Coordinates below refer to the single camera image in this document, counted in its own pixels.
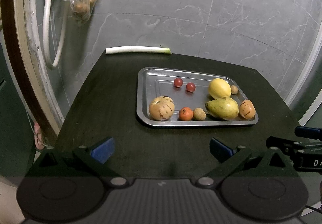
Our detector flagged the black square side table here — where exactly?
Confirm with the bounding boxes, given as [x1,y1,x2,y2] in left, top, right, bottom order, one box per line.
[54,53,298,177]

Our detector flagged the silver metal tray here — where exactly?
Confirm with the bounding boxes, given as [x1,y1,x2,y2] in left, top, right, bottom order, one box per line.
[136,67,259,128]

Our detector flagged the red cherry tomato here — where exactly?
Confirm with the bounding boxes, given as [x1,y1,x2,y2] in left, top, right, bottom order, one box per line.
[173,77,183,88]
[186,82,196,93]

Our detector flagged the yellow lemon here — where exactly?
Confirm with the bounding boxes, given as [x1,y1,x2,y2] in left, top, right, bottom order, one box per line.
[208,78,231,99]

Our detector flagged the small green-brown round fruit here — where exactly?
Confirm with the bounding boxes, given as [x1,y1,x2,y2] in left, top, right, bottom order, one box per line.
[193,107,206,121]

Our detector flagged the small brown round fruit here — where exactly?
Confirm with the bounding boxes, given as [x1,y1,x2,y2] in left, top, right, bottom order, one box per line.
[230,85,239,94]

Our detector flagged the small striped orange melon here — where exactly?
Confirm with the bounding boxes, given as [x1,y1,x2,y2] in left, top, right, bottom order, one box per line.
[239,100,256,119]

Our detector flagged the white cable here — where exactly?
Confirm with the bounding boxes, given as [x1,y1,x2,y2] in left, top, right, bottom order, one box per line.
[40,0,69,71]

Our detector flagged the white green leek stalk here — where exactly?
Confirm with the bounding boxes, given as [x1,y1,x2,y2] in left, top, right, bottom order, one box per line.
[105,46,171,55]

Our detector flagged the small orange tangerine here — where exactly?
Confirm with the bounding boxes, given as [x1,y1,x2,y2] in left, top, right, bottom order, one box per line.
[179,107,194,121]

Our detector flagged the tan striped round melon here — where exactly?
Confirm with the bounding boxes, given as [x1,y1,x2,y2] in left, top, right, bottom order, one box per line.
[149,96,175,121]

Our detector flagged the green yellow mango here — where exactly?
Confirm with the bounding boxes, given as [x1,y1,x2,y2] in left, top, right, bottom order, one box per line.
[205,97,239,120]

